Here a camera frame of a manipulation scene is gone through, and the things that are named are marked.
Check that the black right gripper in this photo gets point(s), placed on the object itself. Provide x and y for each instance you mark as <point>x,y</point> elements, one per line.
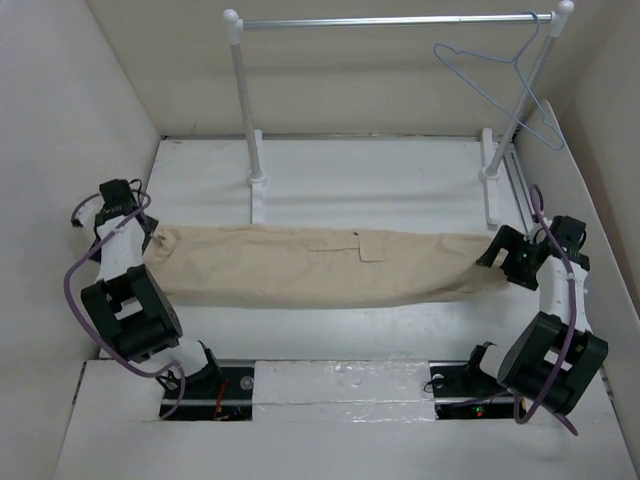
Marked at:
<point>510,239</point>

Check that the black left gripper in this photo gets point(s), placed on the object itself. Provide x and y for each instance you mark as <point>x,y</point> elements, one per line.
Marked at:
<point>97,249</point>

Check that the beige trousers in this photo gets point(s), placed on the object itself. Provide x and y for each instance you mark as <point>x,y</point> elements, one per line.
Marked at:
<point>257,266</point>

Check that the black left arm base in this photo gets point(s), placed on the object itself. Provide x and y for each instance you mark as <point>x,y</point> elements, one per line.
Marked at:
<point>230,401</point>

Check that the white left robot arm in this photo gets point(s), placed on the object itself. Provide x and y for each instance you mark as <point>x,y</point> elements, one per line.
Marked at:
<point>127,307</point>

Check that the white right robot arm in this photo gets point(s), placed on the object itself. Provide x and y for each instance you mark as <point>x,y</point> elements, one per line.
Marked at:
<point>557,355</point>

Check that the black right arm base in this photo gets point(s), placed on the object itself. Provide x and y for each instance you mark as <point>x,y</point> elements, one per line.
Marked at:
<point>464,393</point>

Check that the white metal clothes rack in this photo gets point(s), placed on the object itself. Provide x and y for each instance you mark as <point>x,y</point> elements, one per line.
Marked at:
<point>378,76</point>

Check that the aluminium side rail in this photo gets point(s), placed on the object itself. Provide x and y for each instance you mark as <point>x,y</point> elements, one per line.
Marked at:
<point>519,187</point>

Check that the blue wire hanger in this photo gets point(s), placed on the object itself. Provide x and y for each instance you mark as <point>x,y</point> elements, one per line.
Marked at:
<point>515,114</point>

